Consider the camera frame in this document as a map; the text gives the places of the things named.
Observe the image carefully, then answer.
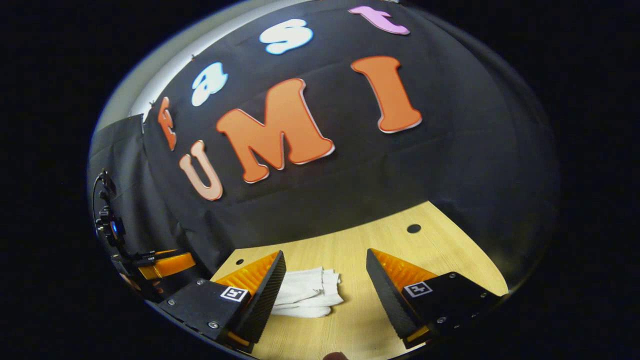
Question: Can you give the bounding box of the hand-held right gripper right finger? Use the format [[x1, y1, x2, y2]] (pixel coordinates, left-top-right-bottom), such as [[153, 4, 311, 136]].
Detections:
[[365, 248, 503, 350]]

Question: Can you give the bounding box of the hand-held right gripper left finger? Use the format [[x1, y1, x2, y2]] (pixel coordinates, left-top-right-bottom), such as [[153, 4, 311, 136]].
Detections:
[[157, 249, 288, 354]]

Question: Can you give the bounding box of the black backdrop cloth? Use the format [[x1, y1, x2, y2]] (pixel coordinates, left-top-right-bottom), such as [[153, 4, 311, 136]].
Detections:
[[89, 0, 561, 301]]

